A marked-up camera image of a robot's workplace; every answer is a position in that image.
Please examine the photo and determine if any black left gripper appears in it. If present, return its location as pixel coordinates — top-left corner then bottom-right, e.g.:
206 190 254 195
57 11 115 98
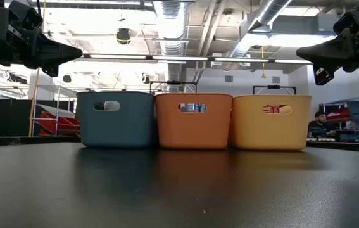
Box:
0 8 84 78

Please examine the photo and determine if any red soda can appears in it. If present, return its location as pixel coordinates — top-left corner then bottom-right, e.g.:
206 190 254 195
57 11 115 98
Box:
263 104 280 114

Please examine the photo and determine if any yellow plastic bin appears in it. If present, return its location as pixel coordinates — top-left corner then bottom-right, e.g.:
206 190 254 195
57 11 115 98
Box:
229 94 313 151

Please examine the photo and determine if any blue plastic bin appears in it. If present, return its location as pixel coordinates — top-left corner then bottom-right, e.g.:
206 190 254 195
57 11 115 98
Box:
75 91 157 149

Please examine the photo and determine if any orange plastic bin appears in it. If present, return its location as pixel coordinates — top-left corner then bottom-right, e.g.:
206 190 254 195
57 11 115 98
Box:
154 92 234 150

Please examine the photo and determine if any red storage bin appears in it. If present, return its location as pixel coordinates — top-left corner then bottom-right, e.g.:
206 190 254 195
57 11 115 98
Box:
324 106 350 123

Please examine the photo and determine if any person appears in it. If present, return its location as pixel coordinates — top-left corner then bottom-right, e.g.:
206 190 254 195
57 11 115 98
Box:
307 110 338 139

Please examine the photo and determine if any red storage bins stack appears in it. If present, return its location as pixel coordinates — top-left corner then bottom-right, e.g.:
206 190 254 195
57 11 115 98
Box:
36 103 80 137

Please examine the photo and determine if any black hanging ceiling device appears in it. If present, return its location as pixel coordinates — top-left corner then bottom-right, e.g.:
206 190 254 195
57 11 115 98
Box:
115 27 132 45

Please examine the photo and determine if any background work table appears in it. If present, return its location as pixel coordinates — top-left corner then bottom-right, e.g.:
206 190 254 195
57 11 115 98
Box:
305 129 359 143

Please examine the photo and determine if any ceiling light strip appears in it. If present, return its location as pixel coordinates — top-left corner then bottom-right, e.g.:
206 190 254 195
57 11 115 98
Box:
82 53 313 65

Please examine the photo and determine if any metal wire shelf rack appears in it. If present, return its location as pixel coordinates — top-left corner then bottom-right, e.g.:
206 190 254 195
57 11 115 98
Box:
30 84 79 137

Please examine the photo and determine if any grey rectangular air duct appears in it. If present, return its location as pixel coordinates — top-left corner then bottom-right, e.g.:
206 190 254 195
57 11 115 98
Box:
270 15 338 35

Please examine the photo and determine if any yellow cable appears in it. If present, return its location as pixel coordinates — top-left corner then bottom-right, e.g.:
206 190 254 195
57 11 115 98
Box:
28 0 47 137

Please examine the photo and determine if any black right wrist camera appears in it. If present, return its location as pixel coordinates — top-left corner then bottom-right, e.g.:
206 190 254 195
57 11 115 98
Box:
333 11 359 35

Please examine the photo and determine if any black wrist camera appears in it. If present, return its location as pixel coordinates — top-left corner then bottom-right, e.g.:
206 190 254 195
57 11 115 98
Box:
7 0 44 32
333 11 359 35

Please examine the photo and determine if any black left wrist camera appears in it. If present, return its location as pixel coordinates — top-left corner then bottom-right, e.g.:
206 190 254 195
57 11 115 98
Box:
7 0 44 32

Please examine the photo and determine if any black metal frame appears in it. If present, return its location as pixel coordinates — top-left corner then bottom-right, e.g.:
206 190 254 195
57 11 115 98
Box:
149 80 198 94
253 84 297 96

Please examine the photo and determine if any yellow hanging cord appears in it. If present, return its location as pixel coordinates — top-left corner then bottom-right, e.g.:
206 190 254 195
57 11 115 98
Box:
260 46 267 79

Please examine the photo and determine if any black partition wall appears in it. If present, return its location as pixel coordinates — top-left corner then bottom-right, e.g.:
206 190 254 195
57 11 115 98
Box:
0 98 77 137

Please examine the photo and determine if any silver round air duct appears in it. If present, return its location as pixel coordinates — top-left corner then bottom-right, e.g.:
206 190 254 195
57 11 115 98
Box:
153 0 189 93
229 0 294 58

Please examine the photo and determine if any black aluminium frame rail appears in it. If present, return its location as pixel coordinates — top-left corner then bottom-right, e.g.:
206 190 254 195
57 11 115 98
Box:
305 140 359 155
0 135 82 147

